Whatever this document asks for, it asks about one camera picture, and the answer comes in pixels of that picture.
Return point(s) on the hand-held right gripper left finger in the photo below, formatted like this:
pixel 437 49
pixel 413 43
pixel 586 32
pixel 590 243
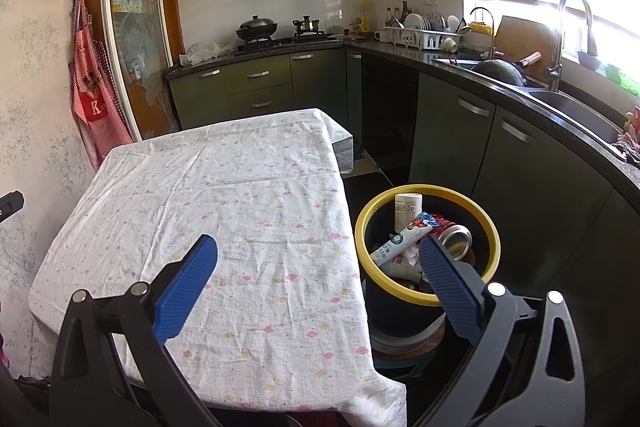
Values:
pixel 187 287

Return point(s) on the white plastic bottle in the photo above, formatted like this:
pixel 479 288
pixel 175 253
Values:
pixel 407 212

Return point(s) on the red-blue snack wrapper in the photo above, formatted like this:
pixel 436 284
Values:
pixel 400 244

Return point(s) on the yellow oil bottle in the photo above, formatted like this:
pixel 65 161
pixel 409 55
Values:
pixel 365 19

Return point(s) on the green base cabinets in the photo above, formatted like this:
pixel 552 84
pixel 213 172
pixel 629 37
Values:
pixel 540 187

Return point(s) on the white floral tablecloth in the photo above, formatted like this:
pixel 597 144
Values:
pixel 225 207

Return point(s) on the steel sink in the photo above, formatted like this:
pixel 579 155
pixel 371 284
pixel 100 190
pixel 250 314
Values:
pixel 575 109

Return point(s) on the pot lid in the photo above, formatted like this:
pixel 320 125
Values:
pixel 347 37

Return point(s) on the round brown stand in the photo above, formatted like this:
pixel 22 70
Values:
pixel 400 352

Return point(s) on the white plastic bag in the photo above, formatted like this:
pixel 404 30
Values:
pixel 205 53

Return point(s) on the red soda can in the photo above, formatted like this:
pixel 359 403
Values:
pixel 452 237

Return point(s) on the red checked apron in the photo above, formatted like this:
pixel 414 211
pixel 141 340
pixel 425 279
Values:
pixel 95 97

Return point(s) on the white mug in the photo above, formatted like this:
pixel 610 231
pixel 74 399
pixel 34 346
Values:
pixel 383 37

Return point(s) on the wooden cutting board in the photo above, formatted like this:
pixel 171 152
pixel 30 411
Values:
pixel 520 39

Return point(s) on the white dish rack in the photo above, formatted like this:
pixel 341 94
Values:
pixel 420 37

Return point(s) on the small steel pot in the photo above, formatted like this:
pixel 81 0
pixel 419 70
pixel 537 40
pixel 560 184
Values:
pixel 306 26

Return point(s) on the steel kitchen faucet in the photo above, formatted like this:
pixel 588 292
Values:
pixel 555 57

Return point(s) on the black gas stove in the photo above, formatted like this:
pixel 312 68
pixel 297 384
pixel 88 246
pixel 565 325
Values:
pixel 285 42

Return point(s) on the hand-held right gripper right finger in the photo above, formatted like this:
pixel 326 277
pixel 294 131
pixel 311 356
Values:
pixel 450 292

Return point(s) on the yellow kettle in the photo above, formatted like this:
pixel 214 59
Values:
pixel 482 28

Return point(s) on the yellow rimmed trash bin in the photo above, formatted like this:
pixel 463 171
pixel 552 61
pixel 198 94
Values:
pixel 400 307

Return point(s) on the frosted glass sliding door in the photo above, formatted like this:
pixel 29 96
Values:
pixel 135 17

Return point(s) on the red and dark rag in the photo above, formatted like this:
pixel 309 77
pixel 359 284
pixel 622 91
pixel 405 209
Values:
pixel 631 142

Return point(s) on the dark sauce bottle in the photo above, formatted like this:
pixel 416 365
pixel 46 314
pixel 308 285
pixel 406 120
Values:
pixel 404 13

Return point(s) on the green plastic container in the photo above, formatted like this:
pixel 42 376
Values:
pixel 622 78

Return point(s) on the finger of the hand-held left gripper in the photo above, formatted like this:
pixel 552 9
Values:
pixel 12 203

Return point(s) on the black wok with lid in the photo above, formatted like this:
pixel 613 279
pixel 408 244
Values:
pixel 256 29

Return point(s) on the white cup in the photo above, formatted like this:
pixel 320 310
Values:
pixel 448 45

